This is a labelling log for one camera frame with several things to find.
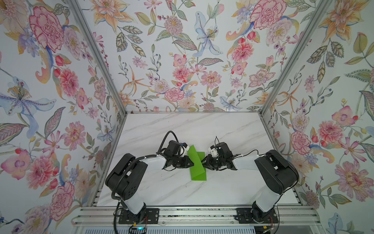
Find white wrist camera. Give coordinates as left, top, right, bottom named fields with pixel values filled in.
left=210, top=147, right=219, bottom=158
left=178, top=142, right=190, bottom=157

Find left black corrugated cable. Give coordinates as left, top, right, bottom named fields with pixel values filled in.
left=156, top=130, right=179, bottom=156

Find right aluminium corner post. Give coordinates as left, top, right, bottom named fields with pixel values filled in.
left=259, top=0, right=329, bottom=117

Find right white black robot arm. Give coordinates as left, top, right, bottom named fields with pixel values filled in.
left=202, top=142, right=300, bottom=223

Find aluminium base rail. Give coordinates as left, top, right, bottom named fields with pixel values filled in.
left=72, top=204, right=320, bottom=227

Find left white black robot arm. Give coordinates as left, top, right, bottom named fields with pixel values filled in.
left=105, top=140, right=194, bottom=217

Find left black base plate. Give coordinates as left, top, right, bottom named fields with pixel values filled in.
left=117, top=208, right=160, bottom=224

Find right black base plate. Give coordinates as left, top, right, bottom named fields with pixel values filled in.
left=234, top=208, right=279, bottom=224

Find aluminium corner post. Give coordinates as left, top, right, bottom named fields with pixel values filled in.
left=65, top=0, right=128, bottom=115
left=259, top=0, right=329, bottom=117

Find green square paper sheet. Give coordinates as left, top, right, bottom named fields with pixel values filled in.
left=188, top=145, right=207, bottom=181

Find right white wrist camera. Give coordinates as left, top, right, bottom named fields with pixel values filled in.
left=210, top=147, right=219, bottom=158

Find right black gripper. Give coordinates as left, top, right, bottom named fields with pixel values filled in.
left=199, top=154, right=225, bottom=170

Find left aluminium corner post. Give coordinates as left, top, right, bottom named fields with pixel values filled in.
left=65, top=0, right=128, bottom=115

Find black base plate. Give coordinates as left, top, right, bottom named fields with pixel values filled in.
left=234, top=208, right=279, bottom=224
left=117, top=208, right=160, bottom=224

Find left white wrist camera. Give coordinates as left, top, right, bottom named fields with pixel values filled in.
left=178, top=142, right=190, bottom=157

